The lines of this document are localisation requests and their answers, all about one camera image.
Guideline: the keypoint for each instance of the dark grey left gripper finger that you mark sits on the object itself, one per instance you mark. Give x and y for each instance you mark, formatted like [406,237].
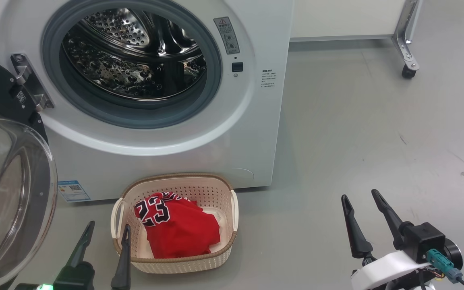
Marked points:
[123,266]
[83,245]

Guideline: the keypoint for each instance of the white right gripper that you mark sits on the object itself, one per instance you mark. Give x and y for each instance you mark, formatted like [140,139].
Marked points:
[385,270]

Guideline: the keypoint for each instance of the red basketball jersey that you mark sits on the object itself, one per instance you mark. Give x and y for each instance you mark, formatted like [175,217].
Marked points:
[183,233]

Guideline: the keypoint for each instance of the round glass washer door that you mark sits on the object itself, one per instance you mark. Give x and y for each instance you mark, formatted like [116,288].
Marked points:
[10,193]

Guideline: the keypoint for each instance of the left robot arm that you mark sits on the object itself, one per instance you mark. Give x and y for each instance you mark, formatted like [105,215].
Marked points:
[34,287]

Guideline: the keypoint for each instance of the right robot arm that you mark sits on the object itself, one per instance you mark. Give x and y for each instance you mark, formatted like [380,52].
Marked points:
[454,253]

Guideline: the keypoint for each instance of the white front-load washing machine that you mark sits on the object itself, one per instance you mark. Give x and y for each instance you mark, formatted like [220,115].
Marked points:
[175,165]

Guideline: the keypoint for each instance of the cream perforated laundry basket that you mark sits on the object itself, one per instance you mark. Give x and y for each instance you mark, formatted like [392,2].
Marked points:
[216,193]

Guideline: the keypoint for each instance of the grey rubber door seal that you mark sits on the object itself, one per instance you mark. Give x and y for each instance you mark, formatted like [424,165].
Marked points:
[135,114]

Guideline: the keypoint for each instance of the metal door hinge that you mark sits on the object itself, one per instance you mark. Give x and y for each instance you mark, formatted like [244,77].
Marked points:
[30,82]

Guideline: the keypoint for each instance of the stainless steel washer drum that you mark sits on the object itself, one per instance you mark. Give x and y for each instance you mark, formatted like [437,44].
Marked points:
[115,36]

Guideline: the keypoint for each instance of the blue energy label sticker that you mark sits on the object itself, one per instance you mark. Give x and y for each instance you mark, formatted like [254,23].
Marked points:
[73,191]

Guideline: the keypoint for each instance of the black caster wheel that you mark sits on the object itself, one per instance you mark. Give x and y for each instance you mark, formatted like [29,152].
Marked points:
[408,72]

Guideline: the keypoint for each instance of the metal cart leg with caster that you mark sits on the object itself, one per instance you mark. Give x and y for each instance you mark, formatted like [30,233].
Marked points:
[406,36]

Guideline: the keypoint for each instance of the white partition panel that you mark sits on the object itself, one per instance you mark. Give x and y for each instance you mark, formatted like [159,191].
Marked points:
[344,18]

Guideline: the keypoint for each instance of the grey warning sticker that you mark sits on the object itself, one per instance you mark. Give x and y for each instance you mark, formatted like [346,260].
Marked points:
[227,36]

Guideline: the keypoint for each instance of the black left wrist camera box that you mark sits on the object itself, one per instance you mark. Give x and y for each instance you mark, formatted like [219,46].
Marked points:
[75,278]

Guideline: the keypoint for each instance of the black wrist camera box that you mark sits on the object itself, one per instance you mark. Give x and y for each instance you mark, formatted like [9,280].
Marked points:
[75,278]
[425,239]

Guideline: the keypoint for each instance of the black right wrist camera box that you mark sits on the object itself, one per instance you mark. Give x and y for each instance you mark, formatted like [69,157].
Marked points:
[425,239]

